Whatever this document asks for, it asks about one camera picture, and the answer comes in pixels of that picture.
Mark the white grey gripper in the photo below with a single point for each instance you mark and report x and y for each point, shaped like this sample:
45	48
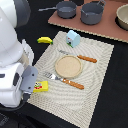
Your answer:
29	79

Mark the knife with wooden handle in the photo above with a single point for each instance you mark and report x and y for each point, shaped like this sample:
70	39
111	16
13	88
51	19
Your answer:
79	56

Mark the salmon pink board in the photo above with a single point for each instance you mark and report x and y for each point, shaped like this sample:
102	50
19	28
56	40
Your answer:
107	27

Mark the fork with wooden handle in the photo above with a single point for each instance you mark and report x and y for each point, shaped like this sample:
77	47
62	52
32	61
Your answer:
66	81

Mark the grey pan with handle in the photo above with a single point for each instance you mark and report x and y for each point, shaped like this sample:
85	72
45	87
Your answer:
65	9

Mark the yellow butter box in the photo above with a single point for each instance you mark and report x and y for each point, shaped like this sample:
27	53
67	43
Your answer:
41	86

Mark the round wooden plate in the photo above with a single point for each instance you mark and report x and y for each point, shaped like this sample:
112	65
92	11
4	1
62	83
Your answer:
68	66

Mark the dark grey pot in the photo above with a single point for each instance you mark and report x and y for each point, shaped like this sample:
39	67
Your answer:
91	13

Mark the beige woven placemat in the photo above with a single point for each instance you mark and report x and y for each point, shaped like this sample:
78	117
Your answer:
69	103

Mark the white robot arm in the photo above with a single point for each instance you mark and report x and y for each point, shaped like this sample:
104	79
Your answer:
17	75

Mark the yellow toy banana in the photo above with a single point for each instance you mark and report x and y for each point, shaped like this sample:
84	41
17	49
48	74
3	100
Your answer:
44	40

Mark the beige bowl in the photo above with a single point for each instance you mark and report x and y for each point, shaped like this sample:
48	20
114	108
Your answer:
122	14

